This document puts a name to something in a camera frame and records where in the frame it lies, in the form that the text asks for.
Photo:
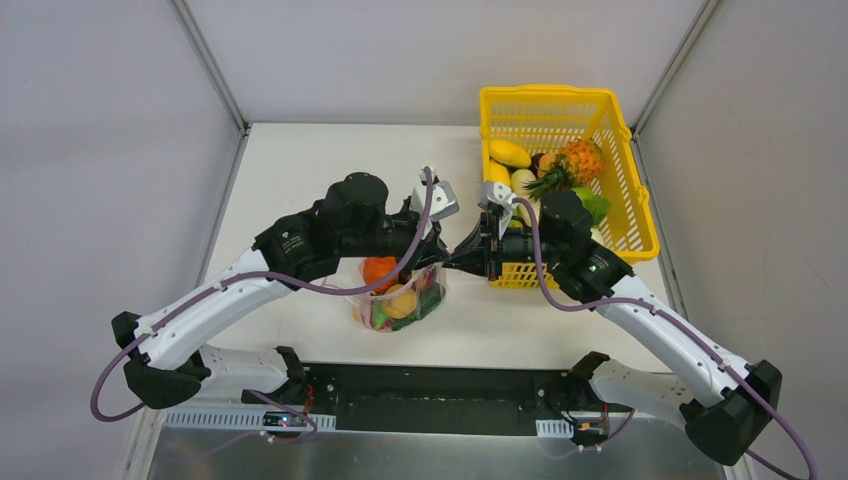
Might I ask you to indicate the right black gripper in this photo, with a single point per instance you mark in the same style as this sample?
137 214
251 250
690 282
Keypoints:
494 245

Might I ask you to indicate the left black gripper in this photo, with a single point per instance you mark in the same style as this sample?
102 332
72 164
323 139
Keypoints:
419 232

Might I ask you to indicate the orange toy pumpkin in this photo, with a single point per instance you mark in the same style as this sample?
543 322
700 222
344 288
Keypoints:
377 268

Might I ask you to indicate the green toy bok choy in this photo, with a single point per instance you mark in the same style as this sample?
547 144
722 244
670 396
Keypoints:
428 300

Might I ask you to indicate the clear pink-dotted zip bag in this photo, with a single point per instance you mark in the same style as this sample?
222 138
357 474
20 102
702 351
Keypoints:
416 279

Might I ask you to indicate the yellow orange toy fruit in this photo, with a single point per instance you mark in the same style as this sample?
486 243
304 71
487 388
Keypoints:
402 301

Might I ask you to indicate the green toy cucumber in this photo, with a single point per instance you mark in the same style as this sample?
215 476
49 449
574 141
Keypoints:
380 320

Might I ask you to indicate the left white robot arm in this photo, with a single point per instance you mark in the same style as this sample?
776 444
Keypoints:
167 355

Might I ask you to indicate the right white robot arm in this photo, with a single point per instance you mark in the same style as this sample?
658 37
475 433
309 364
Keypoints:
720 400

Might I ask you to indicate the white toy daikon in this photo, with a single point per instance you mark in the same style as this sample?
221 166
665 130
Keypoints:
520 180

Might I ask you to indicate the yellow toy mango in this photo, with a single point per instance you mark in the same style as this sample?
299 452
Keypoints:
509 154

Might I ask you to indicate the peach toy fruit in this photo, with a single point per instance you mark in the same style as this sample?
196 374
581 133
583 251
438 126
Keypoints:
544 162

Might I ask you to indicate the green toy lime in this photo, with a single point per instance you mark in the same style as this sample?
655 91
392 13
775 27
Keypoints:
586 196

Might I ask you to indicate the white toy radish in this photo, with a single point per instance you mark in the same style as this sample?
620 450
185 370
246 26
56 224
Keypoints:
598 207

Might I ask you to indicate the toy pineapple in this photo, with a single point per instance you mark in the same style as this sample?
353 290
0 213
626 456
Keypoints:
578 164

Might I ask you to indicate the yellow plastic basket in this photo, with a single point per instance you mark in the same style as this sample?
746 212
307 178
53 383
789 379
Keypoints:
538 139

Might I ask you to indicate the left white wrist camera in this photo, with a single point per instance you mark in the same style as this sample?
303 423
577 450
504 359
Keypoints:
434 196

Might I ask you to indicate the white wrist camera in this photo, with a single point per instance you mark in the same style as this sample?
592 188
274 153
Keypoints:
498 199
434 196

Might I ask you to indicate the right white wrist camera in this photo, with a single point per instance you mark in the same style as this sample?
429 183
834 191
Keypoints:
498 199

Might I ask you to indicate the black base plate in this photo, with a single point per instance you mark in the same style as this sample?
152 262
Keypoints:
405 399

